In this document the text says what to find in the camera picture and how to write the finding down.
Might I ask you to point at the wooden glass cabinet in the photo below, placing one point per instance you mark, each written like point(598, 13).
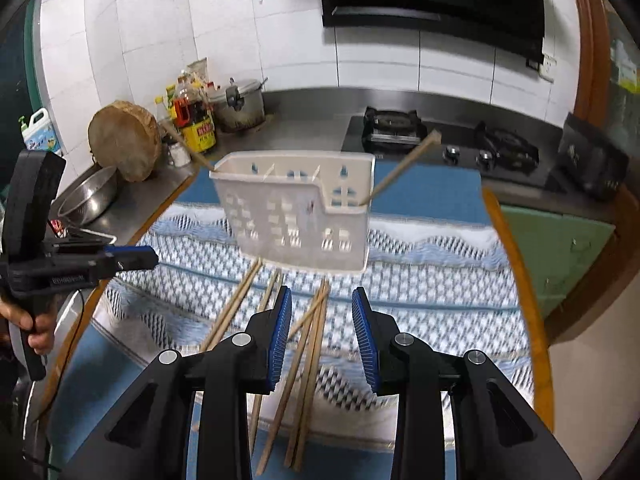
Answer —
point(590, 60)

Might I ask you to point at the stainless steel counter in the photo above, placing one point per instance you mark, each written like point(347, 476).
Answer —
point(310, 115)

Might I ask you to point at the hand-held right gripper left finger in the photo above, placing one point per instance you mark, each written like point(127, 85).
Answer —
point(282, 335)

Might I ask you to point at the yellow capped bottle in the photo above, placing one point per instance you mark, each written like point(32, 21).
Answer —
point(161, 112)

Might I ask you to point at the white seasoning shaker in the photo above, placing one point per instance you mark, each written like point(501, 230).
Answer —
point(178, 155)

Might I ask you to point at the wall socket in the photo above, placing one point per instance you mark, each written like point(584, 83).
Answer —
point(542, 67)

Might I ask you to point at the green capped bottle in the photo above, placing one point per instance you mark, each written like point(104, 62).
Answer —
point(171, 102)

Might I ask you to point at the black bag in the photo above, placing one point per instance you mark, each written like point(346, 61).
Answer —
point(592, 157)

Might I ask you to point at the round wooden cutting board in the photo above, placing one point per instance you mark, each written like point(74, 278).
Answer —
point(122, 140)

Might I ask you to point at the white plastic chopstick holder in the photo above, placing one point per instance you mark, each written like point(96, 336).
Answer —
point(300, 230)

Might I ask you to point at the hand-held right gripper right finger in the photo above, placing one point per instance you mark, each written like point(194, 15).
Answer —
point(362, 335)

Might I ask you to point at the black gas stove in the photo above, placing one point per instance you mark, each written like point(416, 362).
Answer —
point(450, 135)

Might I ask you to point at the white blue detergent jug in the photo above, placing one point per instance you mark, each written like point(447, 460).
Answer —
point(42, 132)

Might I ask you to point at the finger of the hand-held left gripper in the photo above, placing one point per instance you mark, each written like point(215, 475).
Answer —
point(132, 259)

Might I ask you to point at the blue white patterned cloth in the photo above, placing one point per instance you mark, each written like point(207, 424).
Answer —
point(425, 280)

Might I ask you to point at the steel basin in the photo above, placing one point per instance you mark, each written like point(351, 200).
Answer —
point(87, 197)

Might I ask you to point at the green cabinet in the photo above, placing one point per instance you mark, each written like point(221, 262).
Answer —
point(550, 250)

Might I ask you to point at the wooden chopstick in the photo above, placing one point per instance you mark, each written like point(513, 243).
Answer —
point(311, 395)
point(190, 149)
point(280, 415)
point(307, 317)
point(302, 395)
point(405, 162)
point(236, 305)
point(270, 290)
point(228, 305)

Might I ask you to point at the seasoning packet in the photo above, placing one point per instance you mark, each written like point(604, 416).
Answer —
point(197, 71)

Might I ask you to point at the metal pressure cooker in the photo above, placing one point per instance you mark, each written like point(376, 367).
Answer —
point(240, 110)

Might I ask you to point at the person's left hand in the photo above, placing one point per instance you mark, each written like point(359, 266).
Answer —
point(42, 335)

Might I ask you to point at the dark soy sauce bottle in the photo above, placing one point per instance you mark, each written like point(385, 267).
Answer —
point(197, 130)

